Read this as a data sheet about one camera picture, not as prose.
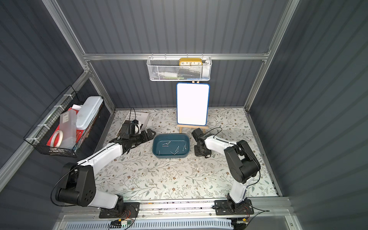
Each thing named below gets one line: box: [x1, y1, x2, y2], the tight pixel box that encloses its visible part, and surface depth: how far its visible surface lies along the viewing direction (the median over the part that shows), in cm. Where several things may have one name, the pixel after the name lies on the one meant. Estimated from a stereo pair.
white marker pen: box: [161, 76, 185, 80], surface depth 91 cm
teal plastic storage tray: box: [152, 133, 191, 159], surface depth 99 cm
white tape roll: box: [50, 129, 64, 148], surface depth 64 cm
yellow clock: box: [179, 57, 203, 66], surface depth 90 cm
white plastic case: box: [76, 95, 104, 130], surface depth 75 cm
